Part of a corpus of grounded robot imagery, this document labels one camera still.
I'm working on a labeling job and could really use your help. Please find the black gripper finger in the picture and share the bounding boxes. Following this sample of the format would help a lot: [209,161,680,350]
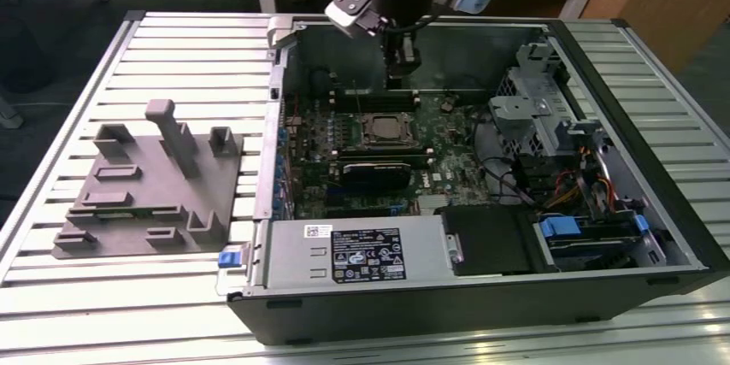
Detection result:
[384,35,424,91]

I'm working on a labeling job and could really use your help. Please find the metal socket cover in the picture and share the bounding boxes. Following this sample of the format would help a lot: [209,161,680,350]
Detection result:
[356,111,421,144]

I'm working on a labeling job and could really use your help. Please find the silver CPU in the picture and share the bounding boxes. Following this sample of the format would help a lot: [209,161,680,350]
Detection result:
[366,119,404,138]

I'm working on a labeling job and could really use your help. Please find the CPU socket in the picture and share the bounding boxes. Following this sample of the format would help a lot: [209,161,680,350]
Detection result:
[353,110,424,146]

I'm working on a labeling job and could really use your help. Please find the silver metal drive cage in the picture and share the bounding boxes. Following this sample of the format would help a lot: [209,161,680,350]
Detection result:
[487,42,575,159]

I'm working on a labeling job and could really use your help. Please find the black graphics card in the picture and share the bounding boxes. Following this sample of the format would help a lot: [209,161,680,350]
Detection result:
[340,162,412,191]

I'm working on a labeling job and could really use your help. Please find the green motherboard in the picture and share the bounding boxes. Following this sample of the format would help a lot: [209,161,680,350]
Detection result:
[277,93,497,220]

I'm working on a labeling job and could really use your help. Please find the silver chipset heatsink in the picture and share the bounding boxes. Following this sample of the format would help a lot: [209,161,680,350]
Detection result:
[417,195,452,213]

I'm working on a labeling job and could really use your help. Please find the black plastic bay cover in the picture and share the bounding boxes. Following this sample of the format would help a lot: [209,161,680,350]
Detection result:
[439,205,561,277]

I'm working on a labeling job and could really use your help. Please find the black rating label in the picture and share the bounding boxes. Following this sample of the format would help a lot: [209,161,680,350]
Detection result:
[330,227,404,285]

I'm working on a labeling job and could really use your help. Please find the blue disk carrier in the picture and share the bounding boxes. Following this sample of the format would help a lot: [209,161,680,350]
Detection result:
[536,215,639,250]

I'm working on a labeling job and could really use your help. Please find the grey power supply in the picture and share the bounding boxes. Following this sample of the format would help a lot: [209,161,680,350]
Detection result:
[245,215,460,293]

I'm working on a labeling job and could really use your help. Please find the blue case latch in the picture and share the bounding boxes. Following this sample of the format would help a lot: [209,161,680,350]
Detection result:
[217,248,245,270]

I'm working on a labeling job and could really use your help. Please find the grey parts rack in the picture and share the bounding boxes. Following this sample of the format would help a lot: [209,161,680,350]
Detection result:
[50,98,245,261]

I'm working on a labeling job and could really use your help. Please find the black PC case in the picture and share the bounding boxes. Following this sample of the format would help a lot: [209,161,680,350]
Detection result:
[216,14,730,347]

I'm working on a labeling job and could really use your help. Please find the green RAM stick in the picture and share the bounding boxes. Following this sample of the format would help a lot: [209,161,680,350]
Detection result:
[93,209,178,218]

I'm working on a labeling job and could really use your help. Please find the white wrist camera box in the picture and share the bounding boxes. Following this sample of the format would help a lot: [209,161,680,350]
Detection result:
[324,0,388,39]

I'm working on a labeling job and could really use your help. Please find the yellow wire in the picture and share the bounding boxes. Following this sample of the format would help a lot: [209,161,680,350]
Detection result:
[544,187,580,209]

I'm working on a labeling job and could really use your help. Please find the orange wire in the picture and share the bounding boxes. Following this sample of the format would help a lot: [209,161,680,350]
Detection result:
[589,174,621,215]

